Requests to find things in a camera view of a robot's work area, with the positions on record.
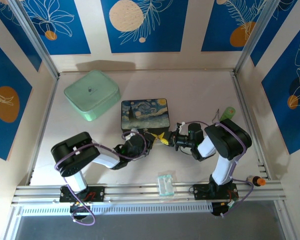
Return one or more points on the aluminium table edge rail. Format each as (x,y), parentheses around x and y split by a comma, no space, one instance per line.
(140,195)

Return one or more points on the green bottle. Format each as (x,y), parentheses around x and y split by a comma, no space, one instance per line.
(228,112)

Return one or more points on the aluminium frame post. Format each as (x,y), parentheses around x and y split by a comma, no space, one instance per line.
(255,37)
(35,40)

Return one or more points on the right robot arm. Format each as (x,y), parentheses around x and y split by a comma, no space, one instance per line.
(227,137)

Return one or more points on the starry night painting box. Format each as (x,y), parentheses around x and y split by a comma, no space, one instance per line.
(145,115)

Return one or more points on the aluminium side rail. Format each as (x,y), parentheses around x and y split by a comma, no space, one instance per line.
(250,125)
(43,125)

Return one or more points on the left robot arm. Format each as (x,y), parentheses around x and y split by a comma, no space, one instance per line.
(75,152)

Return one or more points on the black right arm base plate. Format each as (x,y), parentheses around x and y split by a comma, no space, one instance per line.
(200,191)

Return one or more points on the clear plastic bag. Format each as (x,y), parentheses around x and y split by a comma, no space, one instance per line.
(166,185)

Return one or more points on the mint green case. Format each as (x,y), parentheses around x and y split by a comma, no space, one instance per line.
(90,92)

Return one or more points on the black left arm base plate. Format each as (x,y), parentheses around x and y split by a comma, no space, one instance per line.
(95,193)

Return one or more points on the orange capped bottle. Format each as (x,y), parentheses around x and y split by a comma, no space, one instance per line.
(258,180)

